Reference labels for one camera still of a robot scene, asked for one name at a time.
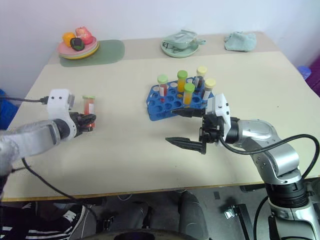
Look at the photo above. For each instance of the pink-red liquid tube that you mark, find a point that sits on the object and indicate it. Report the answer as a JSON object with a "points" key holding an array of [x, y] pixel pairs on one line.
{"points": [[88, 106]]}

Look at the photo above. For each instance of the orange-yellow toy pepper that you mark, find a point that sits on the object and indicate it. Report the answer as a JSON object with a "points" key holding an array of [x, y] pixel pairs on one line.
{"points": [[67, 38]]}

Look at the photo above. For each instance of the mint green cloth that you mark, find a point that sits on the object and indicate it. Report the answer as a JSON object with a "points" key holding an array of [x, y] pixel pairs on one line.
{"points": [[240, 41]]}

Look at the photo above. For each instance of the purple object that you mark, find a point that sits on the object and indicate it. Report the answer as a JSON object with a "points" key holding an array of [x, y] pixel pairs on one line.
{"points": [[315, 80]]}

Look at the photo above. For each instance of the dark grey rounded shape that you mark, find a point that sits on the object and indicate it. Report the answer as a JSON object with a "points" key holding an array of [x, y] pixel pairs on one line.
{"points": [[192, 215]]}

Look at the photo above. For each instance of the pink toy fruit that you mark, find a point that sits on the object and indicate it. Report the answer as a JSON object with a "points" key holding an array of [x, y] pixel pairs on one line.
{"points": [[83, 33]]}

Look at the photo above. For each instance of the dark liquid tube, yellow cap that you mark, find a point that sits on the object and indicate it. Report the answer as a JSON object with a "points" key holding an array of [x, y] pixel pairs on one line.
{"points": [[202, 70]]}

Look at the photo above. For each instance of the black metal frame leg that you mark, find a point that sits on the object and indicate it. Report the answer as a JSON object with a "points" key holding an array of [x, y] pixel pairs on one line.
{"points": [[241, 220]]}

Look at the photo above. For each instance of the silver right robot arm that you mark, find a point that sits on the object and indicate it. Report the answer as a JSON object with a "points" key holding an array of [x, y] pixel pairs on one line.
{"points": [[262, 135]]}

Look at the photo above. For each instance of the green placemat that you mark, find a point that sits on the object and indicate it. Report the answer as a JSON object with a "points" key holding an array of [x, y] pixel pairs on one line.
{"points": [[110, 51]]}

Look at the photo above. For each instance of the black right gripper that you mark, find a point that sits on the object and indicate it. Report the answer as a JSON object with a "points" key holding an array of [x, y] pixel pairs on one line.
{"points": [[212, 130]]}

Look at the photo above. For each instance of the mint green pouch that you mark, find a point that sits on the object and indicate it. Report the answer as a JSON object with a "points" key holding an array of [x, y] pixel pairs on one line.
{"points": [[180, 37]]}

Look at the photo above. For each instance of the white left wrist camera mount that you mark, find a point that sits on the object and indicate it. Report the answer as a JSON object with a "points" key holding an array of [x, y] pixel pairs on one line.
{"points": [[58, 100]]}

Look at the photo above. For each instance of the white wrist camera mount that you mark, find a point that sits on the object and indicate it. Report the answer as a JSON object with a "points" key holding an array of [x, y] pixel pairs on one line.
{"points": [[218, 105], [58, 100]]}

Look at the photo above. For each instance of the orange liquid tube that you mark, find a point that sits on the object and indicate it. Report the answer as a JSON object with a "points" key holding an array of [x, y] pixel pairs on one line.
{"points": [[182, 74], [189, 87]]}

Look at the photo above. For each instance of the yellow plate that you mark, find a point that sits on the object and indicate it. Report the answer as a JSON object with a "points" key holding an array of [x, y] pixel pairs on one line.
{"points": [[96, 50]]}

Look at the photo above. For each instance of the blue test tube rack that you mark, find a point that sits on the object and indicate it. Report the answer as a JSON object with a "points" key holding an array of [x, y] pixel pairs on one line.
{"points": [[157, 110]]}

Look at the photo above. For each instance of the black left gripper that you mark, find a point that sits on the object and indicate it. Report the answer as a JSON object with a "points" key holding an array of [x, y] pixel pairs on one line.
{"points": [[77, 122]]}

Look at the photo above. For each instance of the red liquid tube, pale-green cap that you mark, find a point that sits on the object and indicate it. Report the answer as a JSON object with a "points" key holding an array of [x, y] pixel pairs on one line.
{"points": [[162, 79]]}

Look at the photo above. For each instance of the black and green toy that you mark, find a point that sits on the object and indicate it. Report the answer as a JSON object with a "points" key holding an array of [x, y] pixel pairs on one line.
{"points": [[77, 44]]}

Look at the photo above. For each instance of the pale green stacked plate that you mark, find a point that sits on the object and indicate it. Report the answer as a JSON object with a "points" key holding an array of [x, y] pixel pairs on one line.
{"points": [[72, 58]]}

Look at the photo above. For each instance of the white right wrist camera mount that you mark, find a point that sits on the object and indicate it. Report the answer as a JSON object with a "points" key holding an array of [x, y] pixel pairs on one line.
{"points": [[218, 105]]}

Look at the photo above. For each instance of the mint green plate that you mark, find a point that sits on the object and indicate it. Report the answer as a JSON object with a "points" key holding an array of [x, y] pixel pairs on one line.
{"points": [[180, 53]]}

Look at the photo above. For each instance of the silver caster wheel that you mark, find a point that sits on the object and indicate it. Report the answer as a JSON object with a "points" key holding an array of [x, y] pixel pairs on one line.
{"points": [[230, 215]]}

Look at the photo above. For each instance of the brown liquid tube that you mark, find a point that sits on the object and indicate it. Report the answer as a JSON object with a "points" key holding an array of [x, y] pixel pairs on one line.
{"points": [[210, 83]]}

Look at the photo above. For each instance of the black and white sneaker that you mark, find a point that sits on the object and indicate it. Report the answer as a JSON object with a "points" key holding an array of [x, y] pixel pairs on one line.
{"points": [[72, 215]]}

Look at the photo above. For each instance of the pink plate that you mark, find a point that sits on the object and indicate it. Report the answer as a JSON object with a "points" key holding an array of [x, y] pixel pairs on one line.
{"points": [[66, 50]]}

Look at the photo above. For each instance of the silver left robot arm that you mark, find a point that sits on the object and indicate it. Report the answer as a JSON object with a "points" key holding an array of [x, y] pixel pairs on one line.
{"points": [[32, 137]]}

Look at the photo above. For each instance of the black white-striped trouser leg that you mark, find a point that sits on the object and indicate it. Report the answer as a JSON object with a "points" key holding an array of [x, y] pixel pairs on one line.
{"points": [[37, 233]]}

